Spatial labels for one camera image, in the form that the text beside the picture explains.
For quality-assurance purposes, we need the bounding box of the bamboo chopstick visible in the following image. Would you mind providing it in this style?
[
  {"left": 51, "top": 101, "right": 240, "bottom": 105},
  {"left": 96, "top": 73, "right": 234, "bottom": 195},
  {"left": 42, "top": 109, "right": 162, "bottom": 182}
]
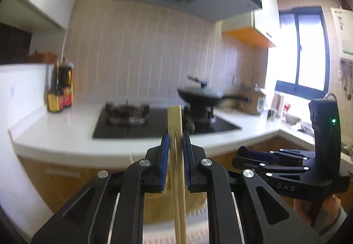
[
  {"left": 175, "top": 105, "right": 188, "bottom": 244},
  {"left": 167, "top": 106, "right": 182, "bottom": 244}
]

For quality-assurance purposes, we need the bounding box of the metal cabinet handle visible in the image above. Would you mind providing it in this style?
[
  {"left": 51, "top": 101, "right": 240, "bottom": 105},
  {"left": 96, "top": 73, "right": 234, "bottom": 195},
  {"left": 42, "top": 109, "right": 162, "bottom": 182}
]
[{"left": 45, "top": 168, "right": 81, "bottom": 178}]

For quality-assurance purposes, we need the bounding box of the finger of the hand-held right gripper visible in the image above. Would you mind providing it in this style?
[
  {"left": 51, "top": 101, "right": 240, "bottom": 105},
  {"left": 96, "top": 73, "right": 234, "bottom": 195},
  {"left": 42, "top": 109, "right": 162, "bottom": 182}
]
[
  {"left": 231, "top": 157, "right": 333, "bottom": 195},
  {"left": 237, "top": 146, "right": 315, "bottom": 163}
]

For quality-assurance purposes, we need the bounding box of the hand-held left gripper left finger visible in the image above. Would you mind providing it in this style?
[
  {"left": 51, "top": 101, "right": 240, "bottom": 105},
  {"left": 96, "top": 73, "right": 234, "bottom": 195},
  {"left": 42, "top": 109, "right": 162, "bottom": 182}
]
[{"left": 31, "top": 134, "right": 170, "bottom": 244}]

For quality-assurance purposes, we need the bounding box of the slim dark sauce bottle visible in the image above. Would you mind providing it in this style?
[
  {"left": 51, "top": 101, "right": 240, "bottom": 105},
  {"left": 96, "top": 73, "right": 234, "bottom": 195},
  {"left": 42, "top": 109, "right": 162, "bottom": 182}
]
[{"left": 47, "top": 62, "right": 64, "bottom": 113}]

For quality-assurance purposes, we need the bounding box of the beige rice cooker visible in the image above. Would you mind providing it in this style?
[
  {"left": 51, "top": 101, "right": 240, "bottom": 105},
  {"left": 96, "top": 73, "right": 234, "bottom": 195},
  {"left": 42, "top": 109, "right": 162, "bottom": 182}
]
[{"left": 238, "top": 84, "right": 267, "bottom": 115}]

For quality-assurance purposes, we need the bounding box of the brown wooden box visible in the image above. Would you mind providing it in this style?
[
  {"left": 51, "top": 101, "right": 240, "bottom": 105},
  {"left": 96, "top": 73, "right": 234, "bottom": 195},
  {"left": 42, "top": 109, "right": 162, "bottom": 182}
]
[{"left": 29, "top": 50, "right": 57, "bottom": 65}]

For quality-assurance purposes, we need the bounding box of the person's right hand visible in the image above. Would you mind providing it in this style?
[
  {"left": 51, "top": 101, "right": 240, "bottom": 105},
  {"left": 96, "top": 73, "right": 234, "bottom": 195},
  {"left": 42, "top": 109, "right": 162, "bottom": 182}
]
[{"left": 293, "top": 194, "right": 343, "bottom": 229}]

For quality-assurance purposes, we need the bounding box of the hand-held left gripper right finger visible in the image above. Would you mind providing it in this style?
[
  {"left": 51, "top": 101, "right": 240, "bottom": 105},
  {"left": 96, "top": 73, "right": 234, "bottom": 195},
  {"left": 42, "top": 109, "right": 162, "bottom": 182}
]
[{"left": 181, "top": 132, "right": 322, "bottom": 244}]

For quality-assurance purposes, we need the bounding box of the black gas stove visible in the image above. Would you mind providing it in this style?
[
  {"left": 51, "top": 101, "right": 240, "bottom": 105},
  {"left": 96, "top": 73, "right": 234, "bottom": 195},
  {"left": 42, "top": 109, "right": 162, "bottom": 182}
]
[{"left": 92, "top": 100, "right": 243, "bottom": 139}]

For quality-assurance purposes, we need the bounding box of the dark-framed window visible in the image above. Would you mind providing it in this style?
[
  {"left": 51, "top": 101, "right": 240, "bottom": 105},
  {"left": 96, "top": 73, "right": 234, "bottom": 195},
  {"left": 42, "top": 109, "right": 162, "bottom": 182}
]
[{"left": 275, "top": 6, "right": 330, "bottom": 100}]

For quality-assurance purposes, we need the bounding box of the white water heater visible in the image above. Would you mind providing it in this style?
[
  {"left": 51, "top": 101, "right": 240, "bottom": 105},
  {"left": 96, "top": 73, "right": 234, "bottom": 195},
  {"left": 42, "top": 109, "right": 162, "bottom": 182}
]
[{"left": 330, "top": 6, "right": 353, "bottom": 61}]

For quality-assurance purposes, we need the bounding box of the black wok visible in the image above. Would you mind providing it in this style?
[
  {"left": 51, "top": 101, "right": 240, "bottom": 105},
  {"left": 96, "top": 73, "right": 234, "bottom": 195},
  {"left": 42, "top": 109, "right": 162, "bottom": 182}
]
[{"left": 177, "top": 87, "right": 250, "bottom": 108}]

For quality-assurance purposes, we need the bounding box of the white kettle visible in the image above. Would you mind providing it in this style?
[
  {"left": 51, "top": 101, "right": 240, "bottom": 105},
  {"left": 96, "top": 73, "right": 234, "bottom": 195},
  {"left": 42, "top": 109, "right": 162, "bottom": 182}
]
[{"left": 272, "top": 92, "right": 285, "bottom": 118}]

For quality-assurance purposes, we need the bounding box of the wooden kitchen base cabinet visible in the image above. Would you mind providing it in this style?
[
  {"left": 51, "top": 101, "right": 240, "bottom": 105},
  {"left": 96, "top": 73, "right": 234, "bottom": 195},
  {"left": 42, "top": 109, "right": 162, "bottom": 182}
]
[{"left": 16, "top": 136, "right": 315, "bottom": 215}]

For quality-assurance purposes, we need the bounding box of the yellow plastic utensil basket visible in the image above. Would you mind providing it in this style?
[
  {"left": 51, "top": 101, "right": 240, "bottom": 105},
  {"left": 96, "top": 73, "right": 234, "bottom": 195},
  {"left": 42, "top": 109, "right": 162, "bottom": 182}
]
[{"left": 143, "top": 191, "right": 208, "bottom": 224}]

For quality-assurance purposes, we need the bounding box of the large red-capped sauce bottle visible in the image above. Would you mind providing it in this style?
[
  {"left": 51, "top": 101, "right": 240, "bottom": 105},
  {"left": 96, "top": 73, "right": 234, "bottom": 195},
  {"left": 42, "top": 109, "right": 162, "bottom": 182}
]
[{"left": 59, "top": 60, "right": 75, "bottom": 108}]

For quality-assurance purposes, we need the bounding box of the white bowl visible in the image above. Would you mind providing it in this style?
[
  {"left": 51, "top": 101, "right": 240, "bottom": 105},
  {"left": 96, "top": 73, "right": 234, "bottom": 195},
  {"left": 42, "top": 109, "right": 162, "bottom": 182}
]
[{"left": 284, "top": 114, "right": 301, "bottom": 125}]

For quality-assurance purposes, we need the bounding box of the orange-bottomed wall cabinet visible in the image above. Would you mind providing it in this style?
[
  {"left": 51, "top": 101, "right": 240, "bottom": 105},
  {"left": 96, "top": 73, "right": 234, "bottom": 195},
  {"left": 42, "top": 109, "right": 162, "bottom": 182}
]
[{"left": 222, "top": 0, "right": 281, "bottom": 48}]

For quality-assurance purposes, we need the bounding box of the striped woven table mat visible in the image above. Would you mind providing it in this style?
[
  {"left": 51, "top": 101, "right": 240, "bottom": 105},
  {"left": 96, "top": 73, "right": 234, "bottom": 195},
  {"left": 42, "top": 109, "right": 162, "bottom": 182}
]
[{"left": 143, "top": 207, "right": 210, "bottom": 244}]

